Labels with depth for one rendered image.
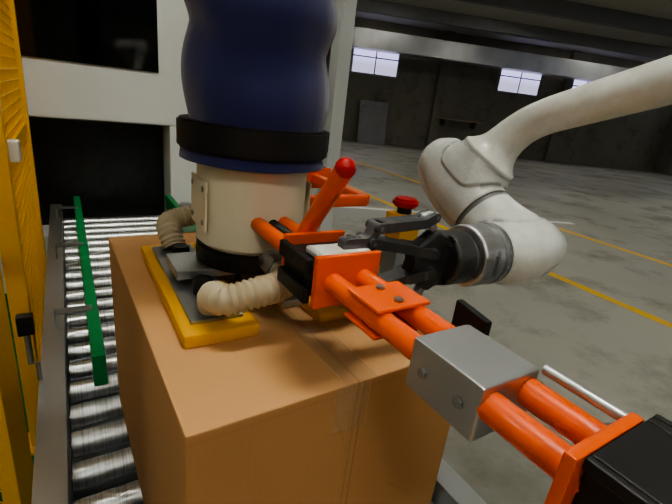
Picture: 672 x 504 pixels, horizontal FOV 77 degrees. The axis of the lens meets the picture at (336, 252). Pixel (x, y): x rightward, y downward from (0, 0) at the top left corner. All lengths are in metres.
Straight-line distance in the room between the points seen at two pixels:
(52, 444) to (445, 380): 0.83
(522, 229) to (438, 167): 0.18
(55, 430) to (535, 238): 0.94
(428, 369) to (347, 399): 0.21
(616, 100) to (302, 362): 0.53
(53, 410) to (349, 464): 0.69
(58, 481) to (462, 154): 0.87
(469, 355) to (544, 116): 0.46
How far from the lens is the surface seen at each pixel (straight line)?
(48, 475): 0.97
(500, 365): 0.33
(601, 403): 0.34
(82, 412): 1.16
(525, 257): 0.65
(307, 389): 0.50
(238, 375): 0.52
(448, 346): 0.34
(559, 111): 0.71
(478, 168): 0.71
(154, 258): 0.79
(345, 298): 0.41
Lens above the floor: 1.26
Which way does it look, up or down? 19 degrees down
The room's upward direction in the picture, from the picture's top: 7 degrees clockwise
